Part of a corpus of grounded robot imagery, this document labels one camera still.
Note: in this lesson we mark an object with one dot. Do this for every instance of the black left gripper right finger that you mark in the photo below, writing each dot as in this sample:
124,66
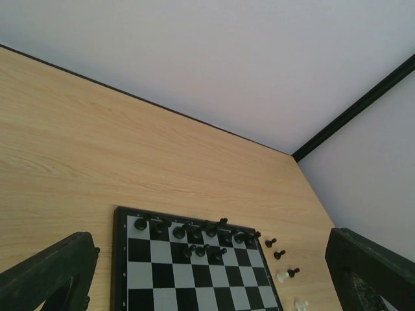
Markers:
365,274

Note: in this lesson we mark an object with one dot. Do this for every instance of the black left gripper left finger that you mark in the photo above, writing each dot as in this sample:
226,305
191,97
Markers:
57,278

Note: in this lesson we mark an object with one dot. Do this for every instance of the black pawn six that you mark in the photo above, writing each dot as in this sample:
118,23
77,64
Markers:
293,272

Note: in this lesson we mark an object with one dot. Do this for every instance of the black pawn five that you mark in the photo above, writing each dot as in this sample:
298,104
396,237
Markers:
279,254

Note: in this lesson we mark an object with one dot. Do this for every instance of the black pawn four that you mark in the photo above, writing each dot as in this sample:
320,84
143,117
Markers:
269,243

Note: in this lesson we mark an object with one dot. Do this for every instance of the black pawn one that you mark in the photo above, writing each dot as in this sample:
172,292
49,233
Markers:
188,251

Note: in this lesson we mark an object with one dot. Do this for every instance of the black pawn two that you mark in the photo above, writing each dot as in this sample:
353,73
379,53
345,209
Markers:
201,251

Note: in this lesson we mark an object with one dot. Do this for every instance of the black pawn three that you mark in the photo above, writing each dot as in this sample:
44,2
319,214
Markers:
218,254

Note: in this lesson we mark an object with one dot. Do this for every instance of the white chess piece right side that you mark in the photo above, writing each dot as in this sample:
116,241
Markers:
301,305

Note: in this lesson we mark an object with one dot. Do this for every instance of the white pawn near board top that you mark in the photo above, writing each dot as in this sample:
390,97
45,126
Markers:
282,276

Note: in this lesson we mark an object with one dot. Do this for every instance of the black rook a8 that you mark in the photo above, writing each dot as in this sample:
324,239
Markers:
141,224

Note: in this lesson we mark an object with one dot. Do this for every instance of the black and silver chessboard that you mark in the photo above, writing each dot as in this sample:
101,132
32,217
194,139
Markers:
154,275

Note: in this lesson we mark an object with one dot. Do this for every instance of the black knight b8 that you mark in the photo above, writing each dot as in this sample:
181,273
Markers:
159,229

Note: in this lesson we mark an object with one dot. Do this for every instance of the black bishop c8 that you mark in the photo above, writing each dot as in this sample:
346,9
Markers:
180,232

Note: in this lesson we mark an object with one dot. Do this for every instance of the black knight g8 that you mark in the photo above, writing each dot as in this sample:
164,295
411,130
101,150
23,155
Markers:
241,236

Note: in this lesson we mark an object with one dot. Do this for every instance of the black queen d8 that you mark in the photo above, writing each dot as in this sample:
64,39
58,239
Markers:
196,232

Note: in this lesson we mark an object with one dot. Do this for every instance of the black bishop f8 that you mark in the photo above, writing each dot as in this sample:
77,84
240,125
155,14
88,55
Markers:
225,238

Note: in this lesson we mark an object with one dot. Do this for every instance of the black king e8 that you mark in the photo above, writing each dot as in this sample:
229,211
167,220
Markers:
212,230

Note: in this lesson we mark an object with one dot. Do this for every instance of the black enclosure frame post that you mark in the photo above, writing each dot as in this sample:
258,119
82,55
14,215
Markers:
374,94

